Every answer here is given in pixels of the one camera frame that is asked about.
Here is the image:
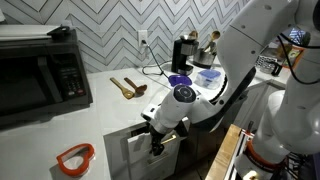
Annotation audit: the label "white tray on microwave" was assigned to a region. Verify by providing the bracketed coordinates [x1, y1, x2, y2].
[0, 25, 58, 41]

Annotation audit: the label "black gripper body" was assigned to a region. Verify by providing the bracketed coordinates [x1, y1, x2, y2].
[149, 126, 164, 156]

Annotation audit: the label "clear plastic food container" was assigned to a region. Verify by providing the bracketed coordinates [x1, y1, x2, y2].
[194, 69, 221, 90]

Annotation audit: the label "dark wooden spoon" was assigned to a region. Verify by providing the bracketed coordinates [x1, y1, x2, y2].
[124, 77, 147, 95]

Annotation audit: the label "steel utensil holder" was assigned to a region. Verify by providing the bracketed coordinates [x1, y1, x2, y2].
[193, 31, 220, 69]

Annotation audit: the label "wire dish basket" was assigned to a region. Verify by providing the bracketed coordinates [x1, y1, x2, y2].
[256, 55, 282, 76]

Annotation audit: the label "white drawer with gold handle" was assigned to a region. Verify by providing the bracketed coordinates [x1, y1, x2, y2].
[127, 123, 184, 180]

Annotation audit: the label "white wall outlet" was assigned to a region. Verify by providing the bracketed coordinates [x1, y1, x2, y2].
[138, 30, 148, 46]

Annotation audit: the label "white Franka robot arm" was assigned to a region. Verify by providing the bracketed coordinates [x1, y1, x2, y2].
[141, 0, 320, 180]

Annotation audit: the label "black power cable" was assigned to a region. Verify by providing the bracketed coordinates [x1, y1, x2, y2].
[141, 39, 173, 80]

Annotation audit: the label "red heart cookie cutter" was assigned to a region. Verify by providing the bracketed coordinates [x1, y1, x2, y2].
[56, 143, 95, 177]

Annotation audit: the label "black microwave oven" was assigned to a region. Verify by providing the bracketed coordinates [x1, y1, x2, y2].
[0, 29, 93, 127]

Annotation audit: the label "purple container lid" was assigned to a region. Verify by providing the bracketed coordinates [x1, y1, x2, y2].
[169, 75, 192, 87]

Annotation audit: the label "grey lower cabinet drawers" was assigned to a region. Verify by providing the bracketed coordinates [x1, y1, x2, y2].
[233, 80, 285, 131]

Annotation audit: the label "light wooden spoon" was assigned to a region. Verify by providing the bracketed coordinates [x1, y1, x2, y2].
[110, 77, 134, 99]

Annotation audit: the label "black coffee maker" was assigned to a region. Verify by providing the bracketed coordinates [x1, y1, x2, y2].
[171, 35, 199, 76]

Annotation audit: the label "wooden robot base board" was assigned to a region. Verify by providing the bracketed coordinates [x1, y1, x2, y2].
[205, 124, 241, 180]

